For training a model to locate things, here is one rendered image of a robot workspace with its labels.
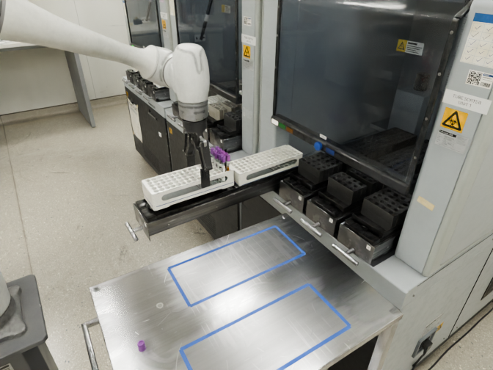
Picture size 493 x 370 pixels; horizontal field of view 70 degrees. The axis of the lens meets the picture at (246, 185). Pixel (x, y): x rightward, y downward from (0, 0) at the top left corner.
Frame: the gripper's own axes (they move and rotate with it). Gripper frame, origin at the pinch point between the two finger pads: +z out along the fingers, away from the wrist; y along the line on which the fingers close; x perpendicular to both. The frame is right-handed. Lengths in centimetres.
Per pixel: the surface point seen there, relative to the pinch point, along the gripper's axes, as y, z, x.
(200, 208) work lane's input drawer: 6.6, 9.1, -2.9
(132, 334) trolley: 43, 7, -38
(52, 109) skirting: -350, 81, -15
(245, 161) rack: -2.8, 2.5, 21.1
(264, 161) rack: 1.1, 2.4, 27.1
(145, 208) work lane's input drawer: -0.3, 7.0, -19.2
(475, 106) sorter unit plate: 61, -35, 38
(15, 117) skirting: -350, 84, -52
